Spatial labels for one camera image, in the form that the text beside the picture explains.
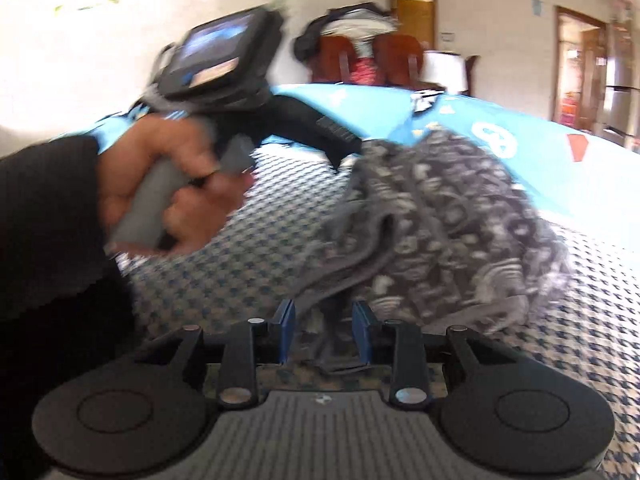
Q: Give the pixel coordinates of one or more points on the person's left hand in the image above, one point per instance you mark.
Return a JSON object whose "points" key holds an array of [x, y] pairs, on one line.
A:
{"points": [[150, 140]]}

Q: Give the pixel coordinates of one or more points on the table with white cloth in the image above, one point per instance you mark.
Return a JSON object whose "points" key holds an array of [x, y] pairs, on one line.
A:
{"points": [[445, 70]]}

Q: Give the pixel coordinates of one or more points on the grey patterned fleece jacket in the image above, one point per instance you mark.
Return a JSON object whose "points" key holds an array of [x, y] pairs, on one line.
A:
{"points": [[440, 230]]}

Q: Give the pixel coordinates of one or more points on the wooden door frame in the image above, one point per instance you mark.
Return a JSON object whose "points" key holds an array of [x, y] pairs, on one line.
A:
{"points": [[575, 70], [412, 15]]}

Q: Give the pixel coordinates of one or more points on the houndstooth sofa cover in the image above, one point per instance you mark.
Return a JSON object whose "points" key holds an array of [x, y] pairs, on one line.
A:
{"points": [[250, 260]]}

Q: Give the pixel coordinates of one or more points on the blue wall sticker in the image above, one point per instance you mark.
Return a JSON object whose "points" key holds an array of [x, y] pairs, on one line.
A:
{"points": [[536, 6]]}

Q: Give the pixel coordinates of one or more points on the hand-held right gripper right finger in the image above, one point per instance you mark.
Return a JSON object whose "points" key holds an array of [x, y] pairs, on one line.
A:
{"points": [[361, 332]]}

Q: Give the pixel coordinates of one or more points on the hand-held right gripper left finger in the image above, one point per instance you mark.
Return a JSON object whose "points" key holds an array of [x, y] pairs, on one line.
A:
{"points": [[286, 331]]}

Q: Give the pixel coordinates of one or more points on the brown wooden chair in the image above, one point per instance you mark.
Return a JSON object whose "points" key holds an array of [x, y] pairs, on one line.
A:
{"points": [[330, 60], [397, 60]]}

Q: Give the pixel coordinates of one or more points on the silver fridge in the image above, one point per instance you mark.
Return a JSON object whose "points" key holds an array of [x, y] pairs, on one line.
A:
{"points": [[622, 85]]}

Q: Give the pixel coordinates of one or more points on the blue cartoon-print quilt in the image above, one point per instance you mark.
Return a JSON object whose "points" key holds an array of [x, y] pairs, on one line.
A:
{"points": [[500, 110]]}

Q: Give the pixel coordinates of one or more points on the person's left forearm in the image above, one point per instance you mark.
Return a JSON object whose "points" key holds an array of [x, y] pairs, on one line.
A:
{"points": [[45, 240]]}

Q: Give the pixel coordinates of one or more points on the white light switch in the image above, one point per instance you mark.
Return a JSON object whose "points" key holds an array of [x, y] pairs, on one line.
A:
{"points": [[447, 36]]}

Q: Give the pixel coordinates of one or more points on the red floral cloth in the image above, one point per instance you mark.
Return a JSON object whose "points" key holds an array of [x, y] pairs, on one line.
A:
{"points": [[364, 71]]}

